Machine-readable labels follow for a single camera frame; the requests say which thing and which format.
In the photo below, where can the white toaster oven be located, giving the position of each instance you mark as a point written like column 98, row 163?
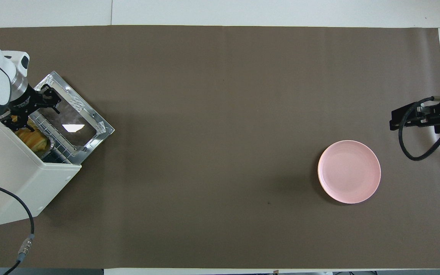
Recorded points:
column 6, row 172

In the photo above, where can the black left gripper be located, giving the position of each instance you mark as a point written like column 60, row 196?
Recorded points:
column 25, row 101

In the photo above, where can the sliced yellow bread loaf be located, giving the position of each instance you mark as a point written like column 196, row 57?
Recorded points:
column 36, row 142

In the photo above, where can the glass oven door metal frame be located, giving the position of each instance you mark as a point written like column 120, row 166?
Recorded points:
column 97, row 126

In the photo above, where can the brown table mat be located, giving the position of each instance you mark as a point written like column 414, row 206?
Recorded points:
column 220, row 152

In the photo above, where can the pink round plate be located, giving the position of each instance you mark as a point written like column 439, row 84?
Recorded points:
column 349, row 172

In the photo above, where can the aluminium foil tray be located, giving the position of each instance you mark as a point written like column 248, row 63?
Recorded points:
column 52, row 144

